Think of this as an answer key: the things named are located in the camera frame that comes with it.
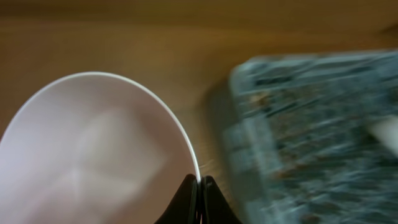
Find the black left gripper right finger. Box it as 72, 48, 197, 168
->
201, 175, 242, 224

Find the grey dishwasher rack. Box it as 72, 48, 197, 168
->
223, 50, 397, 223

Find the pink bowl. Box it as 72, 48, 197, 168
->
1, 72, 200, 223

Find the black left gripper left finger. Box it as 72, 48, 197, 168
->
155, 174, 198, 224

